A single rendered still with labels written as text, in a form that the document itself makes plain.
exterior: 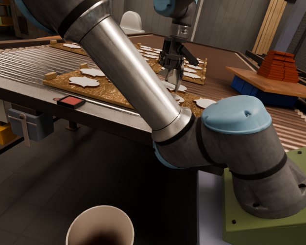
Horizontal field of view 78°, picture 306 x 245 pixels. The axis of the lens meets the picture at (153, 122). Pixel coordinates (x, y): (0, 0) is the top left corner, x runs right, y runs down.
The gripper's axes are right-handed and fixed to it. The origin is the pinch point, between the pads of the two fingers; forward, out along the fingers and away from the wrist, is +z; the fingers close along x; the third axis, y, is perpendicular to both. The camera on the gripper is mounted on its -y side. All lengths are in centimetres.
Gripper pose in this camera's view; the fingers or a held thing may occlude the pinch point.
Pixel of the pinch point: (171, 86)
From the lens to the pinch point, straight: 86.4
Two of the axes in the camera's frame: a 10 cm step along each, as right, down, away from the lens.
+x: 3.4, 5.1, -7.9
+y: -9.2, 0.2, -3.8
